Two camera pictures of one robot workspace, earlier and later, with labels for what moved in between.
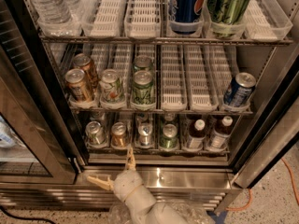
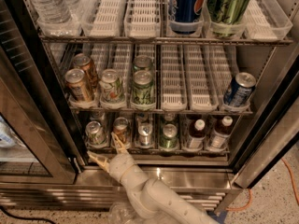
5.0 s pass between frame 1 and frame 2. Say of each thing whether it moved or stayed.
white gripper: moved
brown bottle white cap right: stayed
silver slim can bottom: stayed
